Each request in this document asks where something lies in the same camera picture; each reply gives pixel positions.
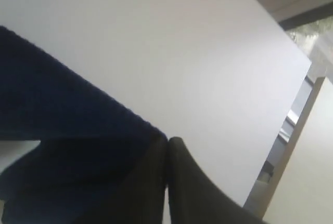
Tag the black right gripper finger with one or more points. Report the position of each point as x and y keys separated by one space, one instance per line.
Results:
x=193 y=197

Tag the white side table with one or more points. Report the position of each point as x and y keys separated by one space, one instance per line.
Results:
x=300 y=189

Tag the blue towel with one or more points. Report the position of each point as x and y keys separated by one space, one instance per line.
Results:
x=96 y=162

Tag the dark window frame pillar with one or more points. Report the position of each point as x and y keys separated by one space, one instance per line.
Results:
x=319 y=13

